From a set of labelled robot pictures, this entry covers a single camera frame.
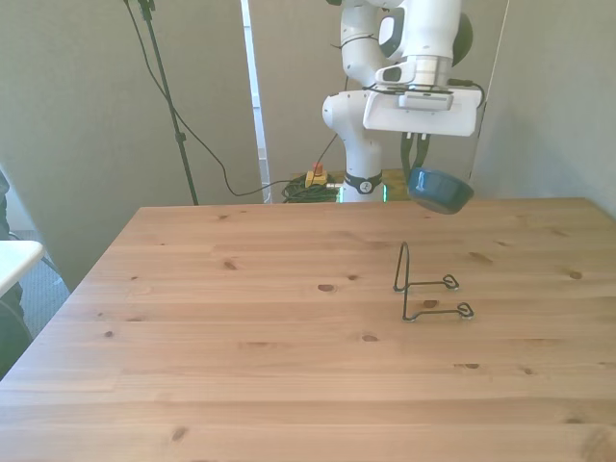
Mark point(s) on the white partition post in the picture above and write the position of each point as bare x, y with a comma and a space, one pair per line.
255, 96

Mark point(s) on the white side table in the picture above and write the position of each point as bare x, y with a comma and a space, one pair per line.
14, 260

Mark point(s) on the yellow emergency stop box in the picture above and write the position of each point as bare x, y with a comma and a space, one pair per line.
315, 179

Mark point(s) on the black straight camera pole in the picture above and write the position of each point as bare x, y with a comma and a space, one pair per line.
166, 86

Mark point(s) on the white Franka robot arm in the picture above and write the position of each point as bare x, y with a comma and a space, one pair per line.
356, 120

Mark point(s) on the blue bowl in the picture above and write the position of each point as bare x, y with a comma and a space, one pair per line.
443, 192

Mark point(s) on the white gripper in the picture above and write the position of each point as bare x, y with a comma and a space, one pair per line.
423, 122

